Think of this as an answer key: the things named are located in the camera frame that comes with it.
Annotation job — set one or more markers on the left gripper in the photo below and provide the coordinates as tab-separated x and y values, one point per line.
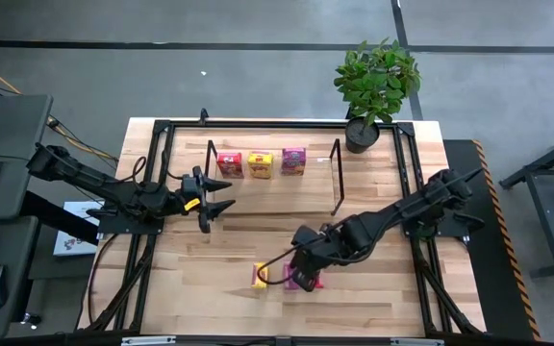
193	194

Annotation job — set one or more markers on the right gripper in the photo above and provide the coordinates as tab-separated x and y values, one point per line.
308	269

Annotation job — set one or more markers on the yellow Corn Pops cereal box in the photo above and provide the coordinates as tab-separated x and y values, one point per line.
259	276
260	165

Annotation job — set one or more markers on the black metal frame shelf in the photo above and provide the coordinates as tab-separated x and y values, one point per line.
277	194

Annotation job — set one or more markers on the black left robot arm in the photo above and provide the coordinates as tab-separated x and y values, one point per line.
113	190

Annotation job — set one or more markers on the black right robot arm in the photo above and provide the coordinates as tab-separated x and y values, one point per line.
378	218

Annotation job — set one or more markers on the black plant pot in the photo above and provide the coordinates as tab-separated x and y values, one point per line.
361	139

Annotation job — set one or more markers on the white printed booklet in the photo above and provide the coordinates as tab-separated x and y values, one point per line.
72	235

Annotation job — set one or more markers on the black hazard-striped floor mat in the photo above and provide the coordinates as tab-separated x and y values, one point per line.
488	269

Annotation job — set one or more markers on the green leafy plant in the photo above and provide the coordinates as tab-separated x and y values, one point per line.
378	81

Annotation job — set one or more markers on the grey desk top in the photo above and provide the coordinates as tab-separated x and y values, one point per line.
17	240
12	134

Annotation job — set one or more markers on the desk caster wheel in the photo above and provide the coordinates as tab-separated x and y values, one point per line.
32	320

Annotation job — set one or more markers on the dark metal table stand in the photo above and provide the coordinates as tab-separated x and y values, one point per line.
547	216

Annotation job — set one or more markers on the black frame clamp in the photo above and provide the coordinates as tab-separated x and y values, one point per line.
203	116

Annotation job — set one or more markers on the black aluminium table frame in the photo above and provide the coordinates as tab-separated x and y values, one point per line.
258	124

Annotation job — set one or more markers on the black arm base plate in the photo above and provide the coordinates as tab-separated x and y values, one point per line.
443	231
123	227

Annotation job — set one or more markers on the silver metal bracket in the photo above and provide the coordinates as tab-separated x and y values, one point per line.
416	342
147	341

